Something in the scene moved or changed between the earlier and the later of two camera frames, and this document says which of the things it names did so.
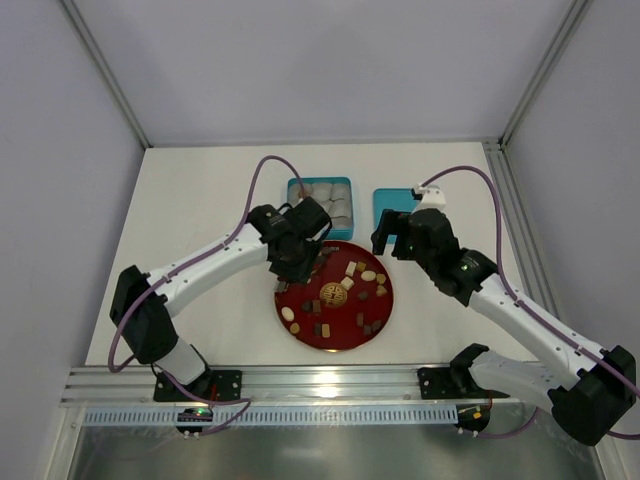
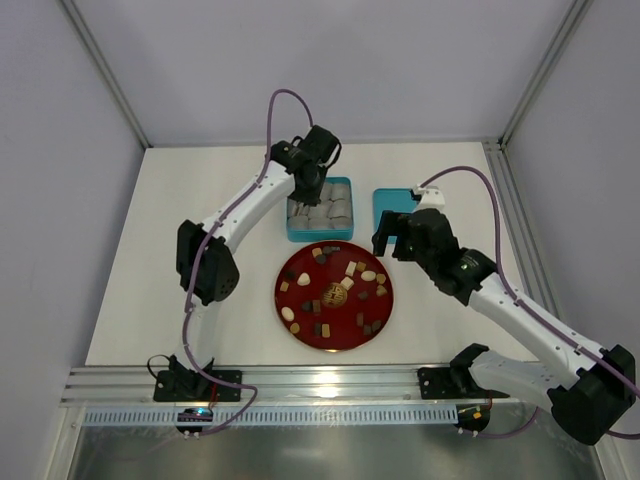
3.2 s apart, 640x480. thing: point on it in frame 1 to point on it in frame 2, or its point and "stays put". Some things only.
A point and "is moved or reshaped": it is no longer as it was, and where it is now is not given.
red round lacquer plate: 345,303 stays put
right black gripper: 400,232 stays put
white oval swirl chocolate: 287,313 stays put
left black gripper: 295,267 to 308,193
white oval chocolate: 368,275 stays put
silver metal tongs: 281,286 is moved or reshaped
